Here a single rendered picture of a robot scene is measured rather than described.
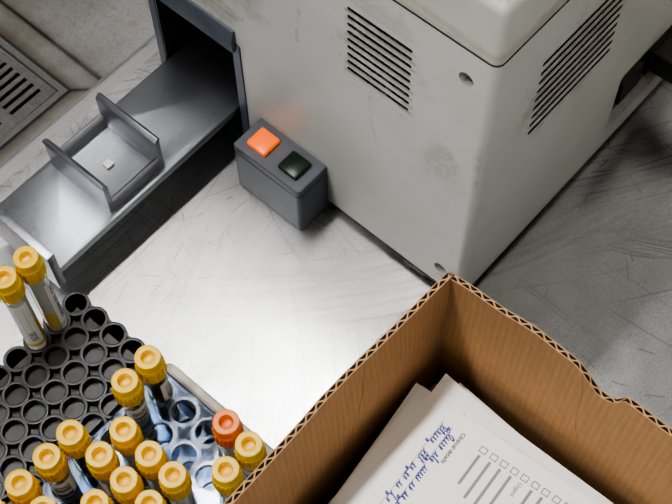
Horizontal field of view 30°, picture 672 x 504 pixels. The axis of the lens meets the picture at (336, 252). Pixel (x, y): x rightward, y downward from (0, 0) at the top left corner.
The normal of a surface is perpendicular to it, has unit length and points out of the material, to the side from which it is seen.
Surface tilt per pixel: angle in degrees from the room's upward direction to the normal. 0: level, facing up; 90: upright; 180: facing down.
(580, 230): 0
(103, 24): 0
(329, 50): 90
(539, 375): 88
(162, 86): 0
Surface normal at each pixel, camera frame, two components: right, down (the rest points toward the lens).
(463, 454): -0.01, -0.51
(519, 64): 0.75, 0.58
